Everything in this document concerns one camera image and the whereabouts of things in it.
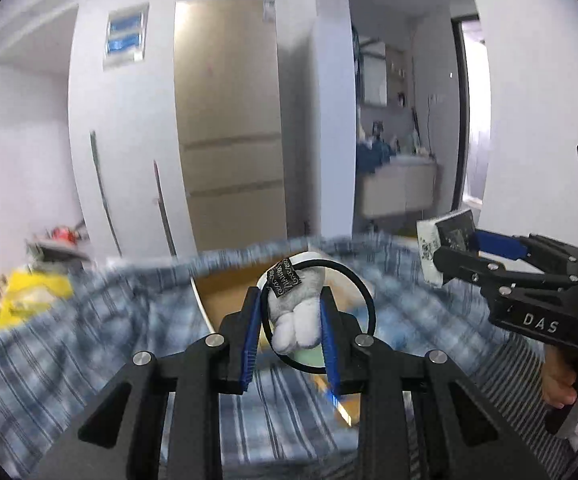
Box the white black labelled packet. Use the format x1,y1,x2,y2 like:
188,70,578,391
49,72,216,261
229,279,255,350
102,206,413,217
415,208,477,288

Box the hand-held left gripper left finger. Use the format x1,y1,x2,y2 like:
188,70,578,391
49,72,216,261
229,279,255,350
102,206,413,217
29,287,262,480

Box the grey electrical panel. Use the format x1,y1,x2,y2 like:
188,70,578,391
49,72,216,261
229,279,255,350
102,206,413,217
103,2,150,68

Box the yellow plastic bag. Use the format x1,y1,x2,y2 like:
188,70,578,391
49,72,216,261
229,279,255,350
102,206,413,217
0,267,74,331

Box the white vanity cabinet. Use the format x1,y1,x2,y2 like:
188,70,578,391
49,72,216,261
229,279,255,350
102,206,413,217
356,155,442,218

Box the blue plaid cloth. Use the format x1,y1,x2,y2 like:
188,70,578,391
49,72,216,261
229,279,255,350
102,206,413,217
0,232,570,480

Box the person's right hand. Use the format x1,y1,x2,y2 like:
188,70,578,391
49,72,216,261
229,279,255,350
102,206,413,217
540,349,578,407

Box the white cardboard box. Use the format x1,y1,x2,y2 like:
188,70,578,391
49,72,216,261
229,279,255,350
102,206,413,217
189,246,405,428

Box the grey mop handle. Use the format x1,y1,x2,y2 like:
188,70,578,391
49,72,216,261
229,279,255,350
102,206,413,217
90,130,122,258

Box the mirror cabinet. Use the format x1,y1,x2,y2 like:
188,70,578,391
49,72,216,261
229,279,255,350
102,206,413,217
359,37,405,108

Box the dark blue towel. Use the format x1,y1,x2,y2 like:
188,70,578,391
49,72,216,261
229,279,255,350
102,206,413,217
356,140,395,176

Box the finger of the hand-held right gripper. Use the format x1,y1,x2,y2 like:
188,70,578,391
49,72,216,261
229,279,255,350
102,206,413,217
431,244,578,307
473,229,578,275

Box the grey plush black hair tie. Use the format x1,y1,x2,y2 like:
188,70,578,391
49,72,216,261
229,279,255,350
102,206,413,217
260,257,376,373

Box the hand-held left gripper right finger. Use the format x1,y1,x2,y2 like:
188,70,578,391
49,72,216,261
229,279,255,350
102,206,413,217
319,285,550,480

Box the gold refrigerator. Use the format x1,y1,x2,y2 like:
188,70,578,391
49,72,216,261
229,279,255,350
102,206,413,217
173,0,290,256

